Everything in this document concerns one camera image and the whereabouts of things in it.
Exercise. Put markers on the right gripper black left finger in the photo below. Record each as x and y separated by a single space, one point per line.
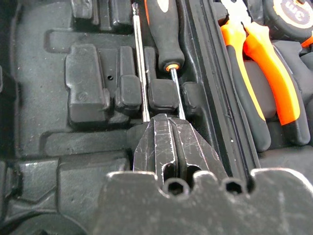
161 147

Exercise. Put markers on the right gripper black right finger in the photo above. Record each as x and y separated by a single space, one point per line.
195 149

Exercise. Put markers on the black plastic tool case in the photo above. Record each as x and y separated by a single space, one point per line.
49 73

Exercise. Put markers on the silver shaft screwdriver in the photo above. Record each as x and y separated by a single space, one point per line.
140 73

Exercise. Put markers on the black orange tape measure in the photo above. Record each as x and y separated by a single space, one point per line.
288 27

